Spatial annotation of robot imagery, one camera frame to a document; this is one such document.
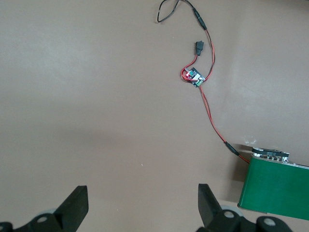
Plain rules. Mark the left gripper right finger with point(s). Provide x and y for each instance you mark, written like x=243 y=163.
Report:
x=208 y=207

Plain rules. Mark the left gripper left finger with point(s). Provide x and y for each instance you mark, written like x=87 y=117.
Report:
x=72 y=207

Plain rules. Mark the green conveyor belt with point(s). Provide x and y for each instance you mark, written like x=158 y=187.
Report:
x=272 y=186

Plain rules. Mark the small green circuit board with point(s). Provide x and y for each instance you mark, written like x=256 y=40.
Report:
x=196 y=77

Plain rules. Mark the small black inline switch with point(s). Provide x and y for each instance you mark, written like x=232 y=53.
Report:
x=198 y=48

